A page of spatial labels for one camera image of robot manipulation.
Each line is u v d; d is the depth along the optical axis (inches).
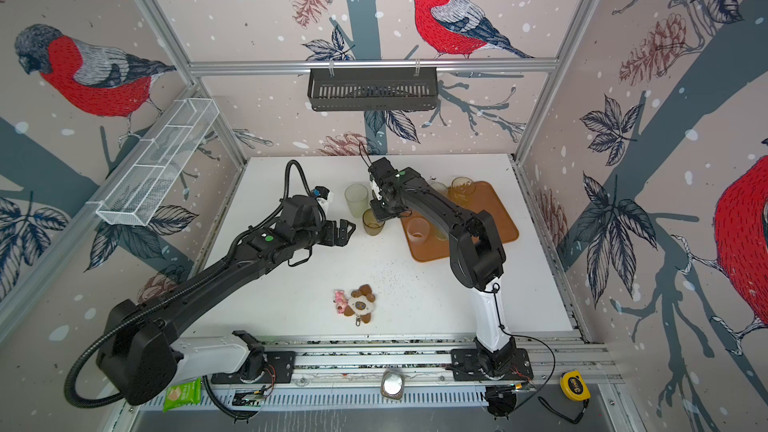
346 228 29.2
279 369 28.7
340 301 32.5
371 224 36.4
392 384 24.5
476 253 20.6
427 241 36.6
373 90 41.3
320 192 28.6
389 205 30.6
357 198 38.4
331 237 28.0
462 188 40.7
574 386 27.0
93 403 15.7
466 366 28.6
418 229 36.4
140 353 15.2
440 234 38.0
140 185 29.1
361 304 32.0
